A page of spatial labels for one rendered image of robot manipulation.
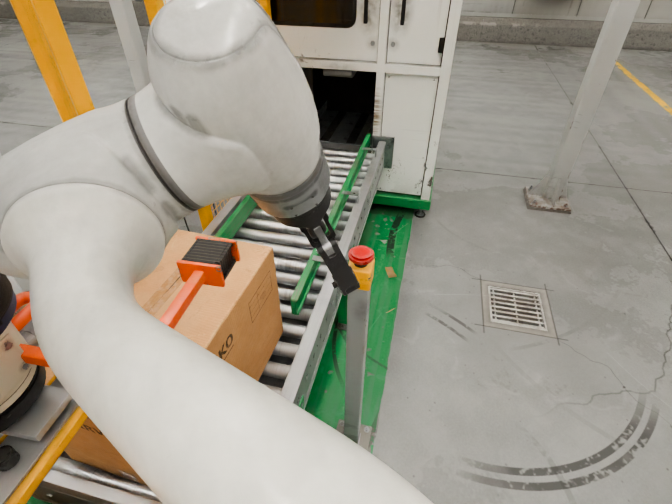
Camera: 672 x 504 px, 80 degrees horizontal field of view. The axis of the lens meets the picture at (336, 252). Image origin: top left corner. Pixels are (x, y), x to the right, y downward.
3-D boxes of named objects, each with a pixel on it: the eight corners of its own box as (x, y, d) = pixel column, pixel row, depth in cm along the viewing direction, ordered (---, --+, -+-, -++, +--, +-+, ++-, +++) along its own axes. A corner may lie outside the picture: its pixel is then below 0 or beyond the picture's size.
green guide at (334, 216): (366, 144, 276) (367, 132, 270) (381, 146, 274) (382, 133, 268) (291, 314, 155) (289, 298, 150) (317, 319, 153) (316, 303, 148)
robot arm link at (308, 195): (252, 213, 38) (273, 237, 43) (337, 166, 38) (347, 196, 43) (219, 145, 41) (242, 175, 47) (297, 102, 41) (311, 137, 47)
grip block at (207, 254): (201, 254, 83) (196, 235, 80) (240, 259, 82) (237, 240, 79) (182, 281, 77) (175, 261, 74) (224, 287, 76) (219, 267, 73)
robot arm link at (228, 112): (304, 93, 41) (189, 149, 41) (245, -71, 27) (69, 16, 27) (346, 173, 37) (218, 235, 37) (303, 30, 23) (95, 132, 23)
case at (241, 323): (189, 308, 158) (161, 225, 133) (283, 331, 150) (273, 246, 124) (71, 459, 114) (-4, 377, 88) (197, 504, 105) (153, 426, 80)
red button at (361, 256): (351, 253, 114) (351, 242, 111) (375, 257, 113) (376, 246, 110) (345, 269, 109) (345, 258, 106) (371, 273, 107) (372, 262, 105)
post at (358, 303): (345, 430, 177) (351, 253, 114) (361, 433, 175) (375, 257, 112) (342, 445, 172) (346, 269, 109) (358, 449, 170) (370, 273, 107)
